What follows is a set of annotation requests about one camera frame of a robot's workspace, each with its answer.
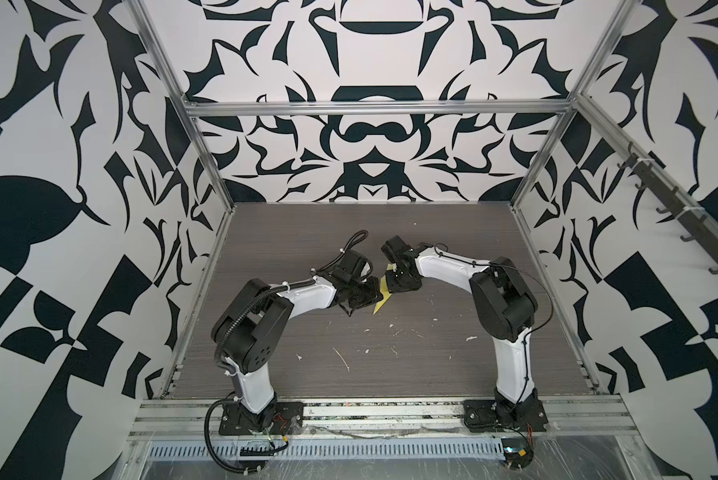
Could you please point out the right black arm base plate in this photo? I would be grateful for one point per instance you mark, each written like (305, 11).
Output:
(500, 414)

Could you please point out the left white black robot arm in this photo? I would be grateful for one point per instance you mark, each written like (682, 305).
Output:
(250, 329)

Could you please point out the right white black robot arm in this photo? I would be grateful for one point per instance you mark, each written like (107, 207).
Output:
(504, 304)

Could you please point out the small green-lit electronics box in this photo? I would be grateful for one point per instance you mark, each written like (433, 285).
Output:
(518, 453)

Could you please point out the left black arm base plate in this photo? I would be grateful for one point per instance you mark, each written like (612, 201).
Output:
(262, 417)

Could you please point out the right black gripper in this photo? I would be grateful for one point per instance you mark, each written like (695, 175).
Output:
(390, 277)

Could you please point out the aluminium front rail frame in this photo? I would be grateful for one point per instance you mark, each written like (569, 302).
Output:
(367, 417)

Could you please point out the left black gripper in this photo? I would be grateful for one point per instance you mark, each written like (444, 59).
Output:
(375, 293)

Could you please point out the yellow square paper sheet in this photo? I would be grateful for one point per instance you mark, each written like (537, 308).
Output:
(383, 289)

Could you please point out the black wall hook rail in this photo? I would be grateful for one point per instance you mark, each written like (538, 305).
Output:
(675, 202)

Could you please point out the white slotted cable duct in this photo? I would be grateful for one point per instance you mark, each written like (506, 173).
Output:
(303, 449)

